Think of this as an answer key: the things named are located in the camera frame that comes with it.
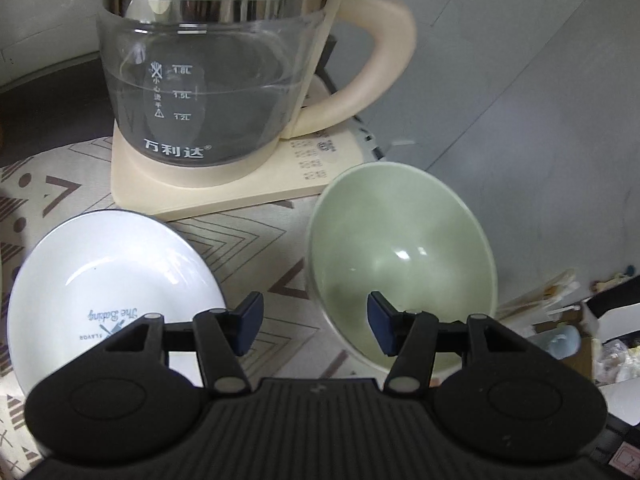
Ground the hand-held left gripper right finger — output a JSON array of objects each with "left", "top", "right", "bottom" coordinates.
[{"left": 366, "top": 290, "right": 533, "bottom": 393}]

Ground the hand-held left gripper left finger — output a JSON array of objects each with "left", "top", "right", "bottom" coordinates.
[{"left": 102, "top": 292, "right": 264, "bottom": 395}]

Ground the pale green bowl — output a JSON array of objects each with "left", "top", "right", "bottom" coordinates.
[{"left": 305, "top": 160, "right": 500, "bottom": 376}]

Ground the white printed bowl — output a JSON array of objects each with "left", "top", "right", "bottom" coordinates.
[{"left": 7, "top": 208, "right": 228, "bottom": 391}]

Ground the patterned beige table mat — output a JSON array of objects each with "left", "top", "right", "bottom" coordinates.
[{"left": 0, "top": 135, "right": 391, "bottom": 480}]

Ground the cream kettle heating base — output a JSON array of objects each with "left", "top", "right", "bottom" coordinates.
[{"left": 111, "top": 75, "right": 381, "bottom": 222}]

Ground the light blue bottle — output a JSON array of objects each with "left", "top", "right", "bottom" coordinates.
[{"left": 542, "top": 324, "right": 582, "bottom": 358}]

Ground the white cardboard box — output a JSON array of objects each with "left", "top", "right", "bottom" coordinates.
[{"left": 582, "top": 280, "right": 640, "bottom": 342}]

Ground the glass electric kettle cream handle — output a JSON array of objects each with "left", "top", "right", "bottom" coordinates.
[{"left": 95, "top": 0, "right": 418, "bottom": 173}]

